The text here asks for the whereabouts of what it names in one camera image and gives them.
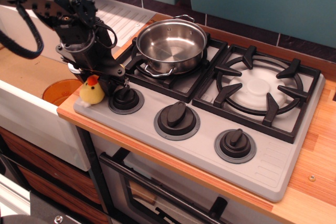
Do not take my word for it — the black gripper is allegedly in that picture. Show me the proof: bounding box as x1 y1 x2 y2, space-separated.
56 29 129 97

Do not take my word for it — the yellow stuffed duck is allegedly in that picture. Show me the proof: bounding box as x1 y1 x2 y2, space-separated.
79 75 105 108

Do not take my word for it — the stainless steel pan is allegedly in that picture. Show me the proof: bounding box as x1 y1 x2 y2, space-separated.
136 15 208 78

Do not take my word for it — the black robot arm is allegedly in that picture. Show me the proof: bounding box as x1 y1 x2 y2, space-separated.
1 0 129 97

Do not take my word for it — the black left stove knob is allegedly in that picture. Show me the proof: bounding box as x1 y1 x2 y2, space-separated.
108 86 144 115

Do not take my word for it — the black stove knob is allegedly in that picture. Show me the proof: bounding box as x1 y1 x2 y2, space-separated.
154 101 201 141
108 86 144 115
214 129 257 164

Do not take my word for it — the black middle stove knob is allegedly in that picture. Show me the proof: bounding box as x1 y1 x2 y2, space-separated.
154 101 201 141

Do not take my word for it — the black right stove knob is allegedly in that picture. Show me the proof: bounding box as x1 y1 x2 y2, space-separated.
214 129 257 164

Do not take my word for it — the grey toy stove top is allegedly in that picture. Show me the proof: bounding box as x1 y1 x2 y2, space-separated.
72 20 326 203

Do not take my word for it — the orange plastic plate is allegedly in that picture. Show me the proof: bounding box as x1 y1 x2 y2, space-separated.
42 79 82 106

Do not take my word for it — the white toy sink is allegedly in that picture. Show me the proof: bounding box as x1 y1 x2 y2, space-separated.
1 0 155 172

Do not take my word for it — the black left burner grate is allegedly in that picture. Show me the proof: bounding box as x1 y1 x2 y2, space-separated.
117 34 228 103

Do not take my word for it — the black burner grate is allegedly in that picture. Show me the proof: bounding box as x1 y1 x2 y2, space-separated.
192 45 322 143
117 34 228 103

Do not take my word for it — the wooden drawer front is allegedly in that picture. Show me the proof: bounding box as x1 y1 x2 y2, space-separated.
1 129 111 223

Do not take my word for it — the black right burner grate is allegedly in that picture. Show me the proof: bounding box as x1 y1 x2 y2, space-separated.
192 45 322 143

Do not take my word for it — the oven door with handle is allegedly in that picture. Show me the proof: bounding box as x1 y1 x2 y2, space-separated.
98 147 237 224

